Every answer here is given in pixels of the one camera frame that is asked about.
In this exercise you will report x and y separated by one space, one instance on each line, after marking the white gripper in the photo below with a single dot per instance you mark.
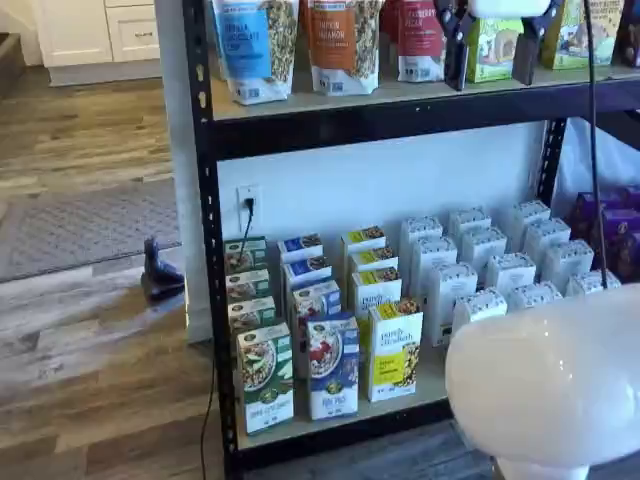
507 6

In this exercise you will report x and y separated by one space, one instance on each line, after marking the blue flax plus cereal box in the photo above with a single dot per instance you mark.
332 370

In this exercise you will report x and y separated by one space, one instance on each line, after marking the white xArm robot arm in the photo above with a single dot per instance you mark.
540 375

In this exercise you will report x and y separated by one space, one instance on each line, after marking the green Bobo's apple pie box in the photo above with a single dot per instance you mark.
492 50

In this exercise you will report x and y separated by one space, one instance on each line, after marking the dark brown snack box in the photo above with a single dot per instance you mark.
629 30

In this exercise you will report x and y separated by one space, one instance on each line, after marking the black metal shelf rack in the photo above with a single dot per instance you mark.
350 135

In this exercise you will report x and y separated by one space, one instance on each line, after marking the yellow topped white box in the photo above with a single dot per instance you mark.
375 290
372 257
395 355
362 235

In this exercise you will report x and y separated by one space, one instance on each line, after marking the blue white cereal box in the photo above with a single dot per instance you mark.
312 300

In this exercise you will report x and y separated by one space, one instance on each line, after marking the green white cereal box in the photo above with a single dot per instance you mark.
247 282
250 312
240 257
265 385

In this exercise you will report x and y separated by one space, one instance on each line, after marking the red granola bag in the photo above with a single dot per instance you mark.
420 45

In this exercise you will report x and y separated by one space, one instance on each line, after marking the orange granola bag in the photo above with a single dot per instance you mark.
340 45

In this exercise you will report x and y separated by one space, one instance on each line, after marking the blue granola bag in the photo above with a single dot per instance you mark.
245 45

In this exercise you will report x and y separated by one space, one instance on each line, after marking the dark blue floor object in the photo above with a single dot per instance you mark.
160 280

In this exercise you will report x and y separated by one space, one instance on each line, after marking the white kitchen cabinet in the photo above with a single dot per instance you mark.
75 30

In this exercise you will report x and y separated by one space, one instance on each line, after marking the grey floor mat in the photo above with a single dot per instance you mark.
90 230

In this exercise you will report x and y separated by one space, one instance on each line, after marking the white wall outlet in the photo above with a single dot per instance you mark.
241 220

